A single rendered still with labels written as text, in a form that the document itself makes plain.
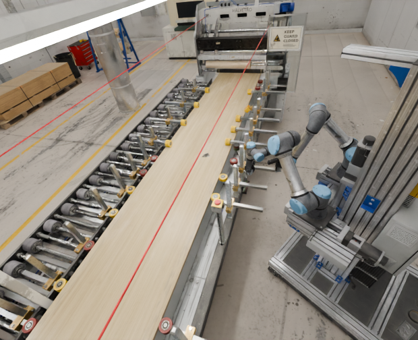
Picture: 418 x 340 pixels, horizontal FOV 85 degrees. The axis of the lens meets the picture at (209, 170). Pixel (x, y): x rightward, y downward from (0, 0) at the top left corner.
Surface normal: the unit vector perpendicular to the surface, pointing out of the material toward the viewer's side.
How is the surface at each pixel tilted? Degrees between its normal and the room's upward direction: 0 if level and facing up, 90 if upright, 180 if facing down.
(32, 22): 61
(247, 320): 0
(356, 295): 0
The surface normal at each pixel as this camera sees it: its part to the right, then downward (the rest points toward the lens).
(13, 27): 0.77, -0.23
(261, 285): -0.11, -0.73
